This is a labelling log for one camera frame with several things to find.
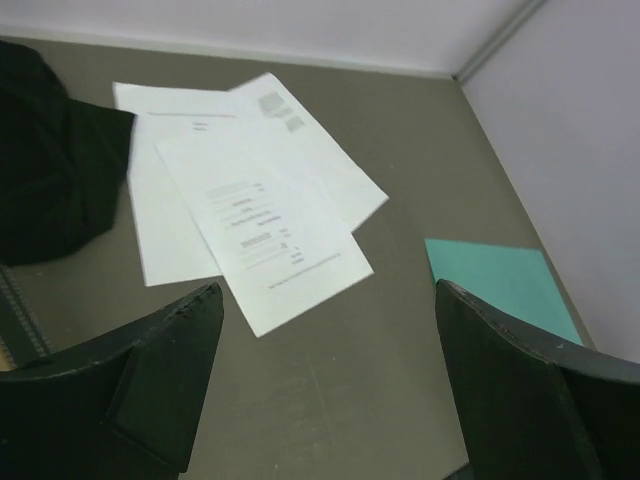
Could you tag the white printed paper sheet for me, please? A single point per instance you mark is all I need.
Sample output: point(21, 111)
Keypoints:
point(355, 194)
point(277, 237)

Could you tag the black framed display box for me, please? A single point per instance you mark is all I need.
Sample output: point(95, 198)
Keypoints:
point(23, 341)

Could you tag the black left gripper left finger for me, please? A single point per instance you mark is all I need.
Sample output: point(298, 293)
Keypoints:
point(123, 405)

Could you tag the black cloth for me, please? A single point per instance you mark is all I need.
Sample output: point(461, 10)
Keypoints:
point(63, 162)

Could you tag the middle white paper sheet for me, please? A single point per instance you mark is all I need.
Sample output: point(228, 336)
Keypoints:
point(170, 245)

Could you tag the teal plastic file folder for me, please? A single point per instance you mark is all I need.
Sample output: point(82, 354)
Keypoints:
point(515, 280)

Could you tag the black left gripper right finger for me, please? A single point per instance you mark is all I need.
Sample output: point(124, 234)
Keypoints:
point(532, 405)

